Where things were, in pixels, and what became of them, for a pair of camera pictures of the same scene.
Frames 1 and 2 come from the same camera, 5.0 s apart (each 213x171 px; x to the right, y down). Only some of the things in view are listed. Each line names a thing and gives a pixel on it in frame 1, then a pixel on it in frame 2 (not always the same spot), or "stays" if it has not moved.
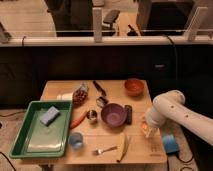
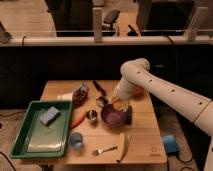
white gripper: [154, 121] to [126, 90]
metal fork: [99, 152] stays
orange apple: [144, 126] to [117, 105]
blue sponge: [50, 116] stays
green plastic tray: [44, 130] stays
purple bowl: [114, 115] stays
